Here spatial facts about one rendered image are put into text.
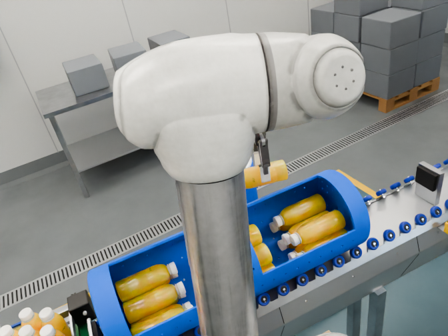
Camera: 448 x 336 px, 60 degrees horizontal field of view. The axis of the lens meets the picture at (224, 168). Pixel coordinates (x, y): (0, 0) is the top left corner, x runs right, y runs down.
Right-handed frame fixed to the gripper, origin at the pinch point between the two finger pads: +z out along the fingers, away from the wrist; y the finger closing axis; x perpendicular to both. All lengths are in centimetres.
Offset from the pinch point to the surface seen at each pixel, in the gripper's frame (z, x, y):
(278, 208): 24.8, 5.4, -6.3
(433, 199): 37, 67, -3
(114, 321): 14, -51, 33
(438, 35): 78, 248, -258
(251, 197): 47, 1, -42
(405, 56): 86, 204, -243
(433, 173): 25, 67, -5
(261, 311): 39.5, -10.7, 23.8
